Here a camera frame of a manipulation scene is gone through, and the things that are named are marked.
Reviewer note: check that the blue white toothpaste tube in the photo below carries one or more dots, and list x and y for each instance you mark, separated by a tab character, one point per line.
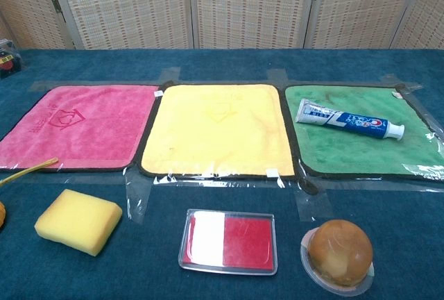
347	119

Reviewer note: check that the yellow towel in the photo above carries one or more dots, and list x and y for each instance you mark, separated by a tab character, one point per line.
215	140

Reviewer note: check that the green towel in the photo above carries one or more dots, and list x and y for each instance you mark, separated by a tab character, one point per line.
347	154

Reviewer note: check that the pink towel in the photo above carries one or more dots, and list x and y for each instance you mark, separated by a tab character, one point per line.
86	130

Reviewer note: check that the blue felt table cover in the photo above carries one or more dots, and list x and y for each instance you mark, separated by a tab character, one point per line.
222	65

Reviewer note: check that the red white ink pad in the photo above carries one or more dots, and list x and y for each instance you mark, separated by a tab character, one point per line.
243	244

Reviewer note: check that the woven folding screen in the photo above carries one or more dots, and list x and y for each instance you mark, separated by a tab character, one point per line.
138	5

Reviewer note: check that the brown bun in clear cup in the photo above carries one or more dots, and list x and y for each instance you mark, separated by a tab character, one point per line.
340	249

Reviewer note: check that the yellow sponge block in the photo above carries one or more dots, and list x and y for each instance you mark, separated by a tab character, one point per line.
78	220

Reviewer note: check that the yellow tape measure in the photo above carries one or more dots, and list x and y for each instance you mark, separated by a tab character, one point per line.
34	168

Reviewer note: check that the plastic bag with red items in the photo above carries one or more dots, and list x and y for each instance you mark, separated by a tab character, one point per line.
8	62

